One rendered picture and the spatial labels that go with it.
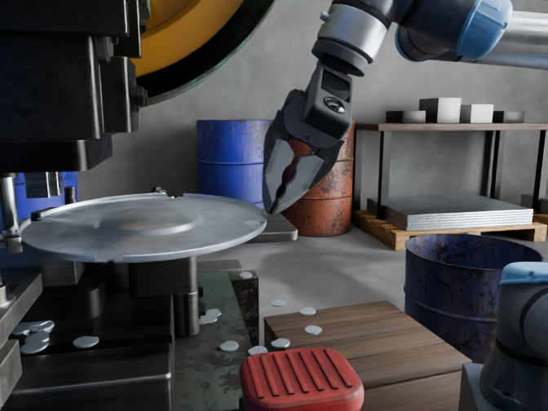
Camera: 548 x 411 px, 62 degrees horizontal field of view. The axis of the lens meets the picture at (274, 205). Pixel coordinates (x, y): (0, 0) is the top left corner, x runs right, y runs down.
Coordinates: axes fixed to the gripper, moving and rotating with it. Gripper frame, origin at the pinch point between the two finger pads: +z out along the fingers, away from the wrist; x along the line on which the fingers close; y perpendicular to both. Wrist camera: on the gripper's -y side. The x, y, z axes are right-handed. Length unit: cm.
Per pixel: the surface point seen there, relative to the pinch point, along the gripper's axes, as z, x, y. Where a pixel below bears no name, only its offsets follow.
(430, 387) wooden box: 29, -56, 37
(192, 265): 10.2, 6.2, -2.4
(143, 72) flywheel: -7.7, 27.3, 34.2
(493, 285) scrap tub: 5, -78, 65
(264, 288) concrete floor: 69, -42, 178
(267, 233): 2.8, -0.2, -3.4
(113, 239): 9.6, 15.2, -5.8
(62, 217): 13.0, 23.5, 4.1
